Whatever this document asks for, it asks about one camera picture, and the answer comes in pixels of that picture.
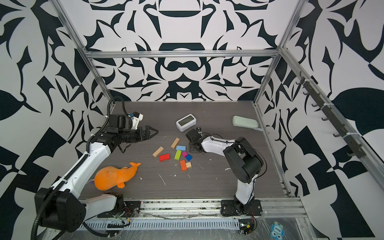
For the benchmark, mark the orange block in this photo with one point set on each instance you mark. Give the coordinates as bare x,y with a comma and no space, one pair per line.
183,165

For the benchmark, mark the white slotted cable duct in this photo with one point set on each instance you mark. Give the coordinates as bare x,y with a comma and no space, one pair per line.
166,224

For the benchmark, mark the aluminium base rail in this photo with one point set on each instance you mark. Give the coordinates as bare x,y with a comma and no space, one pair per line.
211,208

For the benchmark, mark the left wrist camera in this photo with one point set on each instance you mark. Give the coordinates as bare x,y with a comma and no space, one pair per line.
136,118

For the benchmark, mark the orange toy whale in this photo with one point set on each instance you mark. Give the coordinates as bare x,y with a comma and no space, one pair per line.
110,177

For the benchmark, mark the blue robot sticker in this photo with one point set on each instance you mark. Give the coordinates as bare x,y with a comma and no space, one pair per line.
277,231

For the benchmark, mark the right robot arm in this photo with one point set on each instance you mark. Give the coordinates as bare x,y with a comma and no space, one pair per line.
245,162

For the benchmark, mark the blue cube block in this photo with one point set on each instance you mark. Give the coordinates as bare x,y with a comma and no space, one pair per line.
188,157

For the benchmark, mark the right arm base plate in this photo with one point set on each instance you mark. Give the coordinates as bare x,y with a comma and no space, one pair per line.
231,208

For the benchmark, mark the lime green block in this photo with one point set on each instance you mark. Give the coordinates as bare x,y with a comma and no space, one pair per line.
178,155

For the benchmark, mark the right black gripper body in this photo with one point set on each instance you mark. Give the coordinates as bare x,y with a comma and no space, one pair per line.
192,147

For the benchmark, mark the white digital clock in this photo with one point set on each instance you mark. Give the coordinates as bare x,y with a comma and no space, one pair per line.
186,122

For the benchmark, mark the light blue block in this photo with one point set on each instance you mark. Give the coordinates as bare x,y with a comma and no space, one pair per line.
181,148

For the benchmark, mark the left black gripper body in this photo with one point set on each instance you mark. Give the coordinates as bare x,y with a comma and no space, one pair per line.
132,135

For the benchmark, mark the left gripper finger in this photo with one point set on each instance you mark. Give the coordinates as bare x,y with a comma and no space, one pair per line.
149,136
150,129

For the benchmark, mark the pale green case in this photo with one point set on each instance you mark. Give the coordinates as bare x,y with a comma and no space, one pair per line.
246,123

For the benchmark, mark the red block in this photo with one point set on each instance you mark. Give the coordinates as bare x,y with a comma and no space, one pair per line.
164,157

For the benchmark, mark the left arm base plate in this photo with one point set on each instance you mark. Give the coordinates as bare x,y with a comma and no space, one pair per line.
124,209

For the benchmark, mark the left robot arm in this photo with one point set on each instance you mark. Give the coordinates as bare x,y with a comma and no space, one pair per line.
58,207

